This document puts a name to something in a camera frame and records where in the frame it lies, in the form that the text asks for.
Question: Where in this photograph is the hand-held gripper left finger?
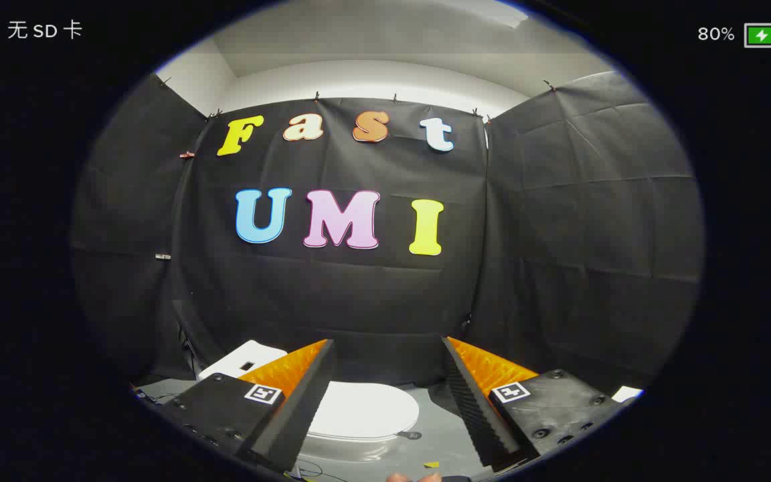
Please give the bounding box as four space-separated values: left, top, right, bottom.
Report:
165 339 337 473

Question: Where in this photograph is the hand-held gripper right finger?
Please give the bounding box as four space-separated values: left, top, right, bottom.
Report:
441 336 618 469

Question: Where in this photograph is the white toilet lid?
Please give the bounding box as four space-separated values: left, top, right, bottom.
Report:
307 382 421 441

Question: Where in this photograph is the white toilet body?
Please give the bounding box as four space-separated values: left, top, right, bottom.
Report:
198 340 426 464

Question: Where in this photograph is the black backdrop cloth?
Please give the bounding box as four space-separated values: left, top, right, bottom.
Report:
71 70 704 397

